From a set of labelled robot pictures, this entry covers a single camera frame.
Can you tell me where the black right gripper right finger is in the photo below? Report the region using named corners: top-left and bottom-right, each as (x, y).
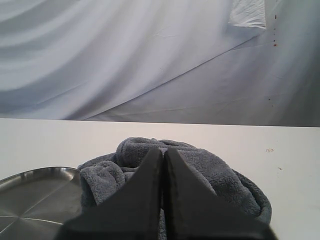
top-left (163, 148), bottom-right (277, 240)

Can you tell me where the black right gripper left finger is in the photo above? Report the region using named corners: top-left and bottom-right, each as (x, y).
top-left (55, 148), bottom-right (163, 240)

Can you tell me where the grey-blue fleece towel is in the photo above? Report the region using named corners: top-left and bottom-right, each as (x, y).
top-left (78, 137), bottom-right (272, 224)

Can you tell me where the round stainless steel plate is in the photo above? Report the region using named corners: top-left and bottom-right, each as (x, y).
top-left (0, 167), bottom-right (82, 240)

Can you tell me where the white backdrop sheet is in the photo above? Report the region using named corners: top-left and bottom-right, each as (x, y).
top-left (0, 0), bottom-right (320, 127)

